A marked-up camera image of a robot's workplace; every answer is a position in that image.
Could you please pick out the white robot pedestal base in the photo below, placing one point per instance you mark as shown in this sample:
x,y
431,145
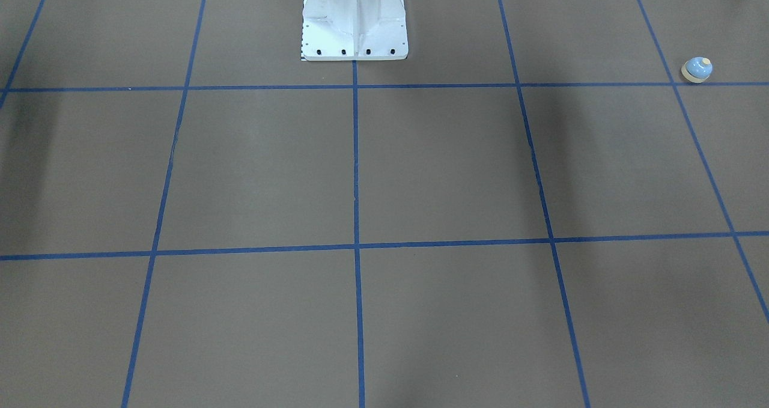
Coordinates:
x,y
354,30

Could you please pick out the brown paper table cover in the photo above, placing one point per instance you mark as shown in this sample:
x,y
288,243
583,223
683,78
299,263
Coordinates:
x,y
533,209

